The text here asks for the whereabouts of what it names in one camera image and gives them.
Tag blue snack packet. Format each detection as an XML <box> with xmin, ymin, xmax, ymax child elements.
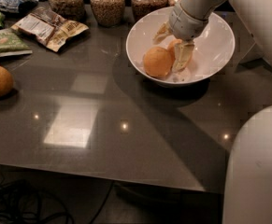
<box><xmin>0</xmin><ymin>0</ymin><xmax>38</xmax><ymax>14</ymax></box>

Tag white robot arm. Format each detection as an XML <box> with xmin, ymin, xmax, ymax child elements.
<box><xmin>154</xmin><ymin>0</ymin><xmax>272</xmax><ymax>224</ymax></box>

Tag brown white snack bag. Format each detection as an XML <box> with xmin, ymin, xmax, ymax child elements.
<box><xmin>11</xmin><ymin>7</ymin><xmax>89</xmax><ymax>52</ymax></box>

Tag black cables on floor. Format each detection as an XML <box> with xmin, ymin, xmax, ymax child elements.
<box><xmin>0</xmin><ymin>177</ymin><xmax>115</xmax><ymax>224</ymax></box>

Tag white ceramic bowl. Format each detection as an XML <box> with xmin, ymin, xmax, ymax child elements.
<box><xmin>126</xmin><ymin>7</ymin><xmax>236</xmax><ymax>87</ymax></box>

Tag glass jar far left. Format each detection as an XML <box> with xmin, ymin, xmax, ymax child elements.
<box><xmin>48</xmin><ymin>0</ymin><xmax>85</xmax><ymax>21</ymax></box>

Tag green snack bag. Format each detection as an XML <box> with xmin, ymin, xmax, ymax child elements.
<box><xmin>0</xmin><ymin>29</ymin><xmax>33</xmax><ymax>57</ymax></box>

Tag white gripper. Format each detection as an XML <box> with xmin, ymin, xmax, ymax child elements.
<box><xmin>152</xmin><ymin>4</ymin><xmax>208</xmax><ymax>73</ymax></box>

